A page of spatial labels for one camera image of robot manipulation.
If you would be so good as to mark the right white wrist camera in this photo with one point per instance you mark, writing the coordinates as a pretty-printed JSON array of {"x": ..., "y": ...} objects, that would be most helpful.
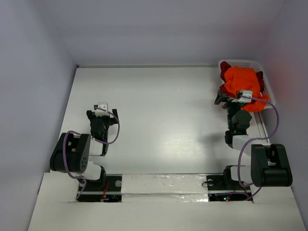
[{"x": 244, "y": 94}]

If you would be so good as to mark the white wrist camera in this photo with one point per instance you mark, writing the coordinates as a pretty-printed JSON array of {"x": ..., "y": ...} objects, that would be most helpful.
[
  {"x": 101, "y": 107},
  {"x": 244, "y": 94}
]

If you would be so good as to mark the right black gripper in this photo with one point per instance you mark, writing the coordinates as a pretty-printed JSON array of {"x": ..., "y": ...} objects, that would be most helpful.
[{"x": 229, "y": 101}]

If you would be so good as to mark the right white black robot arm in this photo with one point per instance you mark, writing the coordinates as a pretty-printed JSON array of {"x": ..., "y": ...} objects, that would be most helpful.
[{"x": 260, "y": 163}]

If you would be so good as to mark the orange t shirt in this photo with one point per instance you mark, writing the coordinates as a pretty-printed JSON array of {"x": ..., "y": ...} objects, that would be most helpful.
[{"x": 243, "y": 81}]

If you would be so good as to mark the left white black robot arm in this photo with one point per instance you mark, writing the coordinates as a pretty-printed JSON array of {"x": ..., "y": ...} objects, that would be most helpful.
[{"x": 72, "y": 150}]

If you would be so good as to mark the dark red t shirt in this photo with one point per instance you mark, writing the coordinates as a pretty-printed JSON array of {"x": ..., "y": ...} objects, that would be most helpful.
[{"x": 225, "y": 69}]

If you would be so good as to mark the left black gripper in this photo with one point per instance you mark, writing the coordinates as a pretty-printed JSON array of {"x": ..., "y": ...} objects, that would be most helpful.
[{"x": 91, "y": 115}]

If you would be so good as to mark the white plastic basket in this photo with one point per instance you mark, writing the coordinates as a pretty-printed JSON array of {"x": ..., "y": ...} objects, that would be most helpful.
[{"x": 256, "y": 66}]

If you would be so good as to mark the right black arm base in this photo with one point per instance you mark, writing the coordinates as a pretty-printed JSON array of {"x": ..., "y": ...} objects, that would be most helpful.
[{"x": 221, "y": 190}]

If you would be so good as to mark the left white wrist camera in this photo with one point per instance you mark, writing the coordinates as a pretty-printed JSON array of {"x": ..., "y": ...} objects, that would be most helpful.
[{"x": 101, "y": 107}]

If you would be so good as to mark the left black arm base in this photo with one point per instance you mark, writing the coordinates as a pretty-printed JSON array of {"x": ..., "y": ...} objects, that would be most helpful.
[{"x": 107, "y": 192}]

